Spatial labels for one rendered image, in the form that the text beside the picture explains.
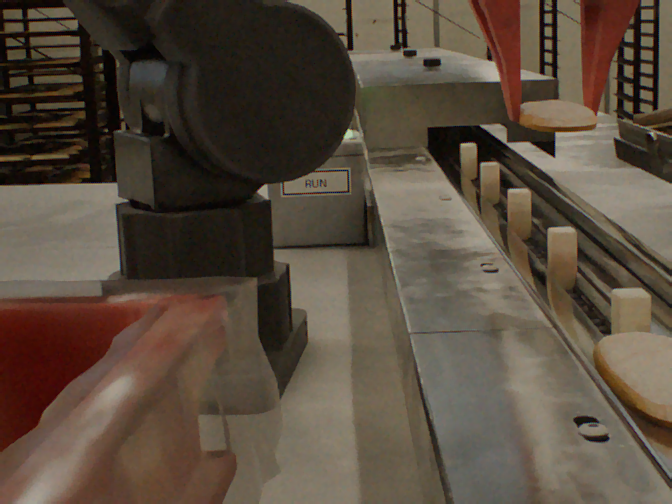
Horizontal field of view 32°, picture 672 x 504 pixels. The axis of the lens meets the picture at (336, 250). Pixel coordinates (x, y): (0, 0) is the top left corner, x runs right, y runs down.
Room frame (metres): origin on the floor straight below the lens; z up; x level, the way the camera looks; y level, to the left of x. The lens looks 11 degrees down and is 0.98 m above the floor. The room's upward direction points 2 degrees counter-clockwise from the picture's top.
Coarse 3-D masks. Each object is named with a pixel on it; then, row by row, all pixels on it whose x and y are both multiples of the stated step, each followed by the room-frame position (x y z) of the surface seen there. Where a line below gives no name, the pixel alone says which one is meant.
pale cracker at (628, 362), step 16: (608, 336) 0.43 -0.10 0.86; (624, 336) 0.42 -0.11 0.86; (640, 336) 0.42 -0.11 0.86; (656, 336) 0.41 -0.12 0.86; (608, 352) 0.40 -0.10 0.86; (624, 352) 0.40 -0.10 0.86; (640, 352) 0.40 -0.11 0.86; (656, 352) 0.40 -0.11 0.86; (608, 368) 0.39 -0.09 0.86; (624, 368) 0.38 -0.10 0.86; (640, 368) 0.38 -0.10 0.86; (656, 368) 0.38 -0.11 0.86; (608, 384) 0.39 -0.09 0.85; (624, 384) 0.37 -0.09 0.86; (640, 384) 0.37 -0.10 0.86; (656, 384) 0.36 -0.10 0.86; (624, 400) 0.37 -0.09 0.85; (640, 400) 0.36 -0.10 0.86; (656, 400) 0.35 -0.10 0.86; (640, 416) 0.36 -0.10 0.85; (656, 416) 0.35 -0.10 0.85
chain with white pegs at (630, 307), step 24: (456, 144) 1.14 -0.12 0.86; (528, 192) 0.72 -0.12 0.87; (504, 216) 0.81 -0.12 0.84; (528, 216) 0.72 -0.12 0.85; (528, 240) 0.72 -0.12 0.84; (552, 240) 0.58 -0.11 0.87; (576, 240) 0.58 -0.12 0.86; (552, 264) 0.58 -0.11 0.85; (576, 264) 0.58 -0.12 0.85; (576, 288) 0.58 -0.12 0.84; (600, 312) 0.53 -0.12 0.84; (624, 312) 0.44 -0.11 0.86; (648, 312) 0.44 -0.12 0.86
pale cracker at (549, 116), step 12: (528, 108) 0.61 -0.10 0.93; (540, 108) 0.60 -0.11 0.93; (552, 108) 0.59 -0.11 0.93; (564, 108) 0.59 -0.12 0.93; (576, 108) 0.59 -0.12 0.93; (588, 108) 0.59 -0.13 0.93; (528, 120) 0.59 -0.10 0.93; (540, 120) 0.58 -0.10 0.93; (552, 120) 0.57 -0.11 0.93; (564, 120) 0.57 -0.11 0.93; (576, 120) 0.57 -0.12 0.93; (588, 120) 0.57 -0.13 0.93
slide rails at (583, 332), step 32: (448, 128) 1.36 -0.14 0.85; (448, 160) 1.06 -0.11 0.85; (480, 160) 1.05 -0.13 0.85; (480, 192) 0.85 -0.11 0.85; (544, 224) 0.71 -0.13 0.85; (512, 256) 0.62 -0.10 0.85; (608, 256) 0.61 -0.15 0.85; (544, 288) 0.54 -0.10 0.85; (608, 288) 0.53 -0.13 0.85; (640, 288) 0.53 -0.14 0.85; (576, 320) 0.48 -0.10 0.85
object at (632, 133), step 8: (648, 112) 0.86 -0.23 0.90; (656, 112) 0.85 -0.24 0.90; (664, 112) 0.85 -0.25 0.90; (640, 120) 0.86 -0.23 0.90; (648, 120) 0.85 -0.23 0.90; (656, 120) 0.85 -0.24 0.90; (664, 120) 0.86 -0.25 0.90; (624, 128) 0.84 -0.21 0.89; (632, 128) 0.81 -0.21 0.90; (640, 128) 0.79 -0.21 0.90; (648, 128) 0.85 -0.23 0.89; (656, 128) 0.85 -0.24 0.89; (664, 128) 0.84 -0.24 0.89; (624, 136) 0.84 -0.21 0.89; (632, 136) 0.82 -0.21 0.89; (640, 136) 0.79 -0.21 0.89; (664, 136) 0.73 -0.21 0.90; (640, 144) 0.80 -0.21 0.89; (664, 144) 0.74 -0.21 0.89; (664, 152) 0.74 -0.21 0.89
